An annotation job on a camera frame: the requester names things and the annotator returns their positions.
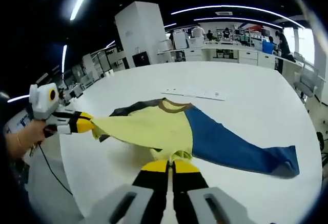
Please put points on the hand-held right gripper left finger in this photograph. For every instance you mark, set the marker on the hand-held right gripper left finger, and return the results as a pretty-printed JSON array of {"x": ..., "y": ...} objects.
[{"x": 151, "y": 185}]

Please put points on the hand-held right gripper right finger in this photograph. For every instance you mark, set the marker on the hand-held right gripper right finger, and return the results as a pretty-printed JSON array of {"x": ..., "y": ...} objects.
[{"x": 187, "y": 185}]

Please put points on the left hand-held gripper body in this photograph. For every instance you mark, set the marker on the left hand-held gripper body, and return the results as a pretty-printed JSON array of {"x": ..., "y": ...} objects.
[{"x": 42, "y": 103}]

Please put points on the yellow and blue garment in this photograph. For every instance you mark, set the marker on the yellow and blue garment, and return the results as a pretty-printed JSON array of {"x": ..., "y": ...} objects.
[{"x": 159, "y": 126}]

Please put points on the person's left hand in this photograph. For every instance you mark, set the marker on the person's left hand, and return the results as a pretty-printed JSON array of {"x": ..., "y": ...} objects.
[{"x": 32, "y": 138}]

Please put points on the white square pillar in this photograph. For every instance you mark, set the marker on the white square pillar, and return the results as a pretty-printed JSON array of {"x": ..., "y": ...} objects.
[{"x": 141, "y": 29}]

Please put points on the white lab counter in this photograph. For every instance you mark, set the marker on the white lab counter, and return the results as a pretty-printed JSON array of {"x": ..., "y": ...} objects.
[{"x": 230, "y": 52}]

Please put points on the white office chair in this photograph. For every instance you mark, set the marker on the white office chair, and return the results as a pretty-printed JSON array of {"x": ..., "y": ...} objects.
[{"x": 306, "y": 79}]

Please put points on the blue box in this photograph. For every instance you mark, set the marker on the blue box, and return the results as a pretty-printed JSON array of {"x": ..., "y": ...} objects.
[{"x": 267, "y": 47}]

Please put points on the long curved ceiling light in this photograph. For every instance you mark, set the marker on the long curved ceiling light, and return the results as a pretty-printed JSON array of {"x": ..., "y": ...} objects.
[
  {"x": 238, "y": 19},
  {"x": 238, "y": 6}
]

